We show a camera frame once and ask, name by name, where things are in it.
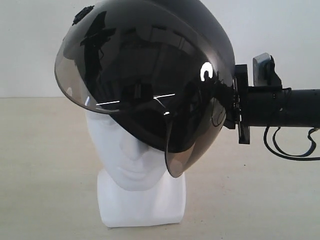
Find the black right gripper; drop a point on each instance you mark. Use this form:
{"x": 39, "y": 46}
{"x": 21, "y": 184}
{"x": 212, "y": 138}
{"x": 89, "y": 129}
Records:
{"x": 237, "y": 116}

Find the black helmet with visor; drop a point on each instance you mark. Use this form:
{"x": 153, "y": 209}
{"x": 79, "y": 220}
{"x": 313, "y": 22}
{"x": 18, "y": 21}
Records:
{"x": 164, "y": 70}

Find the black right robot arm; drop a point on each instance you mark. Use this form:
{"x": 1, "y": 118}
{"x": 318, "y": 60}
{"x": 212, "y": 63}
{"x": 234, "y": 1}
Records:
{"x": 269, "y": 104}

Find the white mannequin head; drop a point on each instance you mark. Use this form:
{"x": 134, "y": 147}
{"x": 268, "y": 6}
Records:
{"x": 134, "y": 188}

